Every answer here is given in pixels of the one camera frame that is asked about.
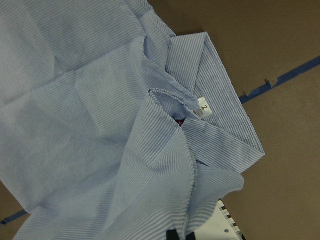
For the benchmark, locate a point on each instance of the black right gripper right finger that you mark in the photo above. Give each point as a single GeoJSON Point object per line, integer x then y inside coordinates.
{"type": "Point", "coordinates": [191, 236]}

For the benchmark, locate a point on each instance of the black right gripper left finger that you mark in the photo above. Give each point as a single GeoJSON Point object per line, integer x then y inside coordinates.
{"type": "Point", "coordinates": [172, 235]}

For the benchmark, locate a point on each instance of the light blue striped shirt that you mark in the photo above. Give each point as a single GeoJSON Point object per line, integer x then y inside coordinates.
{"type": "Point", "coordinates": [112, 127]}

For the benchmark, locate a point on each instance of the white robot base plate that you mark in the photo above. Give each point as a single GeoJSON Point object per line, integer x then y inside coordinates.
{"type": "Point", "coordinates": [221, 226]}

